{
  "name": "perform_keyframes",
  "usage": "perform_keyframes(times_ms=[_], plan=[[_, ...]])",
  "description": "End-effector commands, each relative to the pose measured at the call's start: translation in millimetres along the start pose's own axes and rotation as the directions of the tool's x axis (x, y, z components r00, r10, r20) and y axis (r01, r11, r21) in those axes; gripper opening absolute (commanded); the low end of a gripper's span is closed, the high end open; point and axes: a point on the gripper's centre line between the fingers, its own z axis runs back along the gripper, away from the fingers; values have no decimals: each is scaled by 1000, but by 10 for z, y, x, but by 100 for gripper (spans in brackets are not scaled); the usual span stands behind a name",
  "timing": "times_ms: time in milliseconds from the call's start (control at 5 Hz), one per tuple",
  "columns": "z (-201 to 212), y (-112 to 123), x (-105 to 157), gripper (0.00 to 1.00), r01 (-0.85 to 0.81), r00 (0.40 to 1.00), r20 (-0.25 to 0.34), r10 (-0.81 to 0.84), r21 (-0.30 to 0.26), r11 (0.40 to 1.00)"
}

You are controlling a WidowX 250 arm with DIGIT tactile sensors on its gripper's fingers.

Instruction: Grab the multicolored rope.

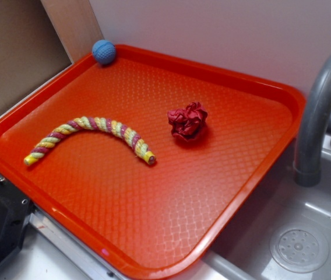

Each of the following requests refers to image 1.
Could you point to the grey toy sink basin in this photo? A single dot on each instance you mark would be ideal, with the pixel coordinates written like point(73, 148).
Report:
point(242, 251)

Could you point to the blue dimpled rubber ball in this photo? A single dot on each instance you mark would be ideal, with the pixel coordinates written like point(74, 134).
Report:
point(104, 52)

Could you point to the round sink drain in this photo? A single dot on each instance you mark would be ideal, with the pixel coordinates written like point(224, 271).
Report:
point(299, 249)

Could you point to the crumpled red paper ball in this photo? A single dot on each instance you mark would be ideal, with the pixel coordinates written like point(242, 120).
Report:
point(189, 123)

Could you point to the brown cardboard panel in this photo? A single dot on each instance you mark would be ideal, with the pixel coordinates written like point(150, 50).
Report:
point(39, 39)

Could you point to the grey curved faucet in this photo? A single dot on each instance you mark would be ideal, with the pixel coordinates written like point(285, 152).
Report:
point(314, 124)

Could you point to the orange plastic tray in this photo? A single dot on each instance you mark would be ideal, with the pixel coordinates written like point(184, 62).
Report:
point(148, 221)

